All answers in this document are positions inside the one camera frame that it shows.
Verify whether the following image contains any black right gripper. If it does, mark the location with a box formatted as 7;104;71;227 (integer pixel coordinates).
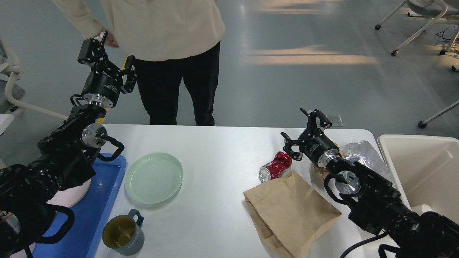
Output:
280;108;340;168

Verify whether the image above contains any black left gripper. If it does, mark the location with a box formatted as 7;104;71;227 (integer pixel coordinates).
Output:
78;31;137;108

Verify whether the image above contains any light green plate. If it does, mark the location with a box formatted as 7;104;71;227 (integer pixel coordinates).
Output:
125;152;183;205

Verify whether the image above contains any teal mug yellow inside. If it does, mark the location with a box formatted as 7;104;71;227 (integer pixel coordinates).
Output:
102;209;145;256

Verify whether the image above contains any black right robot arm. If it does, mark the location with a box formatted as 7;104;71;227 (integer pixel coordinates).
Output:
281;108;459;258

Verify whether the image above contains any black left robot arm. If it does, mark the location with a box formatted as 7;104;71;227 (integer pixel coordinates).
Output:
0;31;137;258

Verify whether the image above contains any crushed red soda can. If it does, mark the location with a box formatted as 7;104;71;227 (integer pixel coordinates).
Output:
259;151;293;183

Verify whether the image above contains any crumpled aluminium foil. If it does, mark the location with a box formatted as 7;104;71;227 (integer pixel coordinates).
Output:
339;140;395;183

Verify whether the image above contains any person in cream sweater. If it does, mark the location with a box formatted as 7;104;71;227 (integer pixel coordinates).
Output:
52;0;226;126

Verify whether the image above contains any brown paper bag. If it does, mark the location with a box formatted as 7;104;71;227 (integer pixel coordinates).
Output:
243;170;341;258

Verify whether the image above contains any white office chair left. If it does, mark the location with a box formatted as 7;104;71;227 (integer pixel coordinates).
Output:
0;40;68;120

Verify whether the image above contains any chair leg with caster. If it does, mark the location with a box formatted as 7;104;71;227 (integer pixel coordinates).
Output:
417;101;459;129

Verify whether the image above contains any white plastic bin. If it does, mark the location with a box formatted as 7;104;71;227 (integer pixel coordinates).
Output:
378;134;459;223

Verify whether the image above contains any pink plate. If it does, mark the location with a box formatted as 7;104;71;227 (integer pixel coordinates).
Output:
47;179;92;208

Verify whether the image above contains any blue plastic tray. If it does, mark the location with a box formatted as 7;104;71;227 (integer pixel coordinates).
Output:
32;156;126;258

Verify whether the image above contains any pink cup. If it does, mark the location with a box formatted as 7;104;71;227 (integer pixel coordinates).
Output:
10;242;36;258

